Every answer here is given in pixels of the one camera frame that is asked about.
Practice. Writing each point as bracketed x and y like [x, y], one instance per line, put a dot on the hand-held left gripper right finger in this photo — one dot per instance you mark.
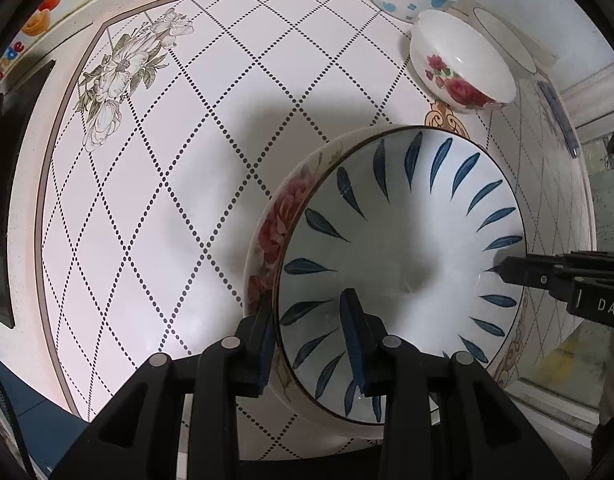
[354, 345]

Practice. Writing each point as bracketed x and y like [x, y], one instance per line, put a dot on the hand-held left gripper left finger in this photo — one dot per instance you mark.
[266, 360]

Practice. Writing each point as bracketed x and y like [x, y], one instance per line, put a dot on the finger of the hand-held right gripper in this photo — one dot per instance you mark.
[524, 272]

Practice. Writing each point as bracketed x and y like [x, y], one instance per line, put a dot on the large blue leaf pattern bowl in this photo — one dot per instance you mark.
[412, 240]

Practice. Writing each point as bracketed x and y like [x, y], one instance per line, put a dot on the blue pen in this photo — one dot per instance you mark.
[557, 110]

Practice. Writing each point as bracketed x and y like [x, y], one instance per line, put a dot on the white bowl red rose print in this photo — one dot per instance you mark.
[467, 55]

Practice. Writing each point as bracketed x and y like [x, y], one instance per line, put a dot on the white plate dark rim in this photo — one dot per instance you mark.
[507, 40]

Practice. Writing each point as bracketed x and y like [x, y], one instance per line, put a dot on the printed sheet with orange fruit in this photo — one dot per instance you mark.
[37, 22]

